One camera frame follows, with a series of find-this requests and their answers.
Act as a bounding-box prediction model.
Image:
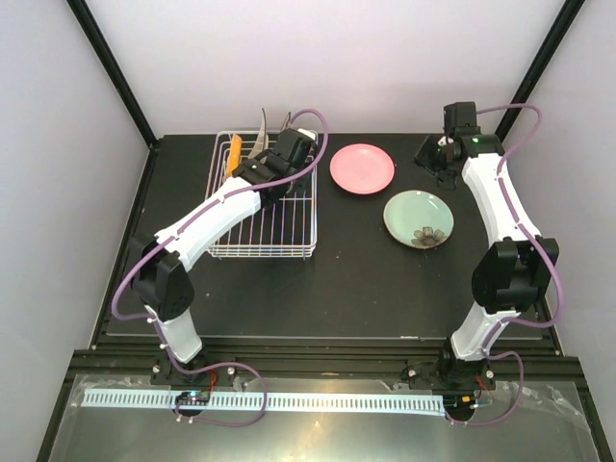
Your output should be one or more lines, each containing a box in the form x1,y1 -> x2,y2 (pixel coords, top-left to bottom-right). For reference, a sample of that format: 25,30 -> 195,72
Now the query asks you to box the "left black frame post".
66,0 -> 158,148

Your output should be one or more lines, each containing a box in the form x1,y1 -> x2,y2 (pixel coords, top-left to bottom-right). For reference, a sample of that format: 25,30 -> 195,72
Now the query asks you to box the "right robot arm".
414,102 -> 559,389

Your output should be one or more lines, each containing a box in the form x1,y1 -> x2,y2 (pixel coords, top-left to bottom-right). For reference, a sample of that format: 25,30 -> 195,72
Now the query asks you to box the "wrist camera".
297,128 -> 318,142
437,136 -> 454,147

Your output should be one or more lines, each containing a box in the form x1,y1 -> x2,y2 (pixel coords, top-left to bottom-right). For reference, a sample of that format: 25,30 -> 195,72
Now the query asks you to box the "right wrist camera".
437,136 -> 454,147

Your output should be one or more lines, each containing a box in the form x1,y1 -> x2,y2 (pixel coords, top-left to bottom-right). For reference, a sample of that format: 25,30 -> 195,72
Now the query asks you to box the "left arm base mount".
150,353 -> 237,389

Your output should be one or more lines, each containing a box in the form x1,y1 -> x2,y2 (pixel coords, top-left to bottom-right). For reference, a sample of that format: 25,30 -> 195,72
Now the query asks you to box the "pink round plate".
329,143 -> 396,195

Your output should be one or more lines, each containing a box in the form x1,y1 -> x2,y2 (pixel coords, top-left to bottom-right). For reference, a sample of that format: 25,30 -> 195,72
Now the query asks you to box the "orange dotted scalloped plate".
226,134 -> 243,178

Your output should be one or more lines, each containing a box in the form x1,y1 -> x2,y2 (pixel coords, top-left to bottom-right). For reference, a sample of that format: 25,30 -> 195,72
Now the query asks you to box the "black frame post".
495,0 -> 587,141
66,0 -> 158,148

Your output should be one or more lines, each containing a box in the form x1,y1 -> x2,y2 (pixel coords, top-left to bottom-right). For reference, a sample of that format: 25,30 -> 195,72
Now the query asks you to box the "white wire dish rack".
205,130 -> 318,259

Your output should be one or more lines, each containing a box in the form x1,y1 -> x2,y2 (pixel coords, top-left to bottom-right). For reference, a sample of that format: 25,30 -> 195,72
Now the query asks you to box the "white square plate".
248,108 -> 269,159

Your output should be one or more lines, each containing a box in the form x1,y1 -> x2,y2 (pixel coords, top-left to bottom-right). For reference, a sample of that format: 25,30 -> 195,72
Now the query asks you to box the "right black frame post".
495,0 -> 587,141

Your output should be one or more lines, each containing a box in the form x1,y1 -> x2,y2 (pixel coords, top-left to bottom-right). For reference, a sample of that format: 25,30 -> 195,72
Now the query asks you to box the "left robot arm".
129,128 -> 318,384

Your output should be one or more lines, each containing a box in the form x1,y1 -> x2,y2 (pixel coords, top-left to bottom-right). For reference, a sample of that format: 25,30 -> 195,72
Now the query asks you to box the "green floral plate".
383,190 -> 454,250

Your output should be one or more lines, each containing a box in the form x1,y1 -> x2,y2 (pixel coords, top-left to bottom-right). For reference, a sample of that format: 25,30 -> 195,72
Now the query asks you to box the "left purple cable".
111,108 -> 331,427

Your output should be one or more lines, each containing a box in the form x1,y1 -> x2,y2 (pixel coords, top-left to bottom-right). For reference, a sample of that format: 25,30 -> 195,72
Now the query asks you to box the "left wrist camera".
297,128 -> 318,142

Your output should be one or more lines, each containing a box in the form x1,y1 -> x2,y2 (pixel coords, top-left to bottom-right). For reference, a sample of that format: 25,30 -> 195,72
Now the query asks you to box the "white slotted cable duct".
81,389 -> 445,417

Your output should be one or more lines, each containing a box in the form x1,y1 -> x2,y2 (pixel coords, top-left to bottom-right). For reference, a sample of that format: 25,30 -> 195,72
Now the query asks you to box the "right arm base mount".
399,360 -> 496,394

